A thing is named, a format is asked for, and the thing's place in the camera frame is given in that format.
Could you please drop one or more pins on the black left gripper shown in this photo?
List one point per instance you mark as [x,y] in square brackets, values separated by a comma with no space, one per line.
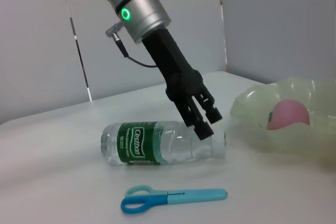
[168,58]

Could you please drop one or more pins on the blue scissors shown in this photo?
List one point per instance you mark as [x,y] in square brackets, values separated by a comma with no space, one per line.
[194,195]

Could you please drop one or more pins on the clear water bottle green label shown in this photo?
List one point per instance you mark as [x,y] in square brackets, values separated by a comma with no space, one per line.
[136,142]

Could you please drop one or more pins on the pink peach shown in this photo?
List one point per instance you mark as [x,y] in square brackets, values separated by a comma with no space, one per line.
[288,113]

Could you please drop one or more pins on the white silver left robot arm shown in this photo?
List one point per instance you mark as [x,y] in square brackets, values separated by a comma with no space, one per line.
[139,3]

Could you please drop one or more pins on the pale green wavy fruit bowl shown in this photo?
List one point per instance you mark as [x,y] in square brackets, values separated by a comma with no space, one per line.
[288,140]

